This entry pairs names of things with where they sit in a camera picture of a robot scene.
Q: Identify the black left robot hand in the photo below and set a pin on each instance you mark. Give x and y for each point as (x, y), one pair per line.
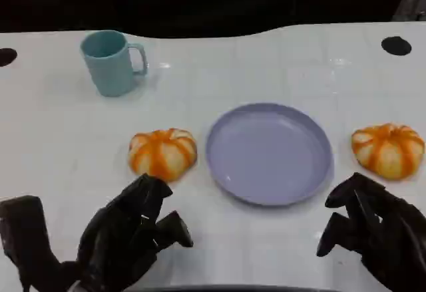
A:
(113, 238)

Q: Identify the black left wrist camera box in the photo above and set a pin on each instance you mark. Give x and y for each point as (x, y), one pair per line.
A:
(23, 229)

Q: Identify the orange white toy bread roll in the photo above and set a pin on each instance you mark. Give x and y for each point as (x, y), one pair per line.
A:
(387, 152)
(163, 154)

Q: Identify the lilac plate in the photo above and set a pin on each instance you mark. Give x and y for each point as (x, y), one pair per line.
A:
(269, 155)

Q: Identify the pale green mug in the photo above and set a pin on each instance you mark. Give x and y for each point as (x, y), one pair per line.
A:
(110, 69)

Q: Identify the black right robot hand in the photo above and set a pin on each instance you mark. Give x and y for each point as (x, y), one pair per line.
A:
(392, 235)

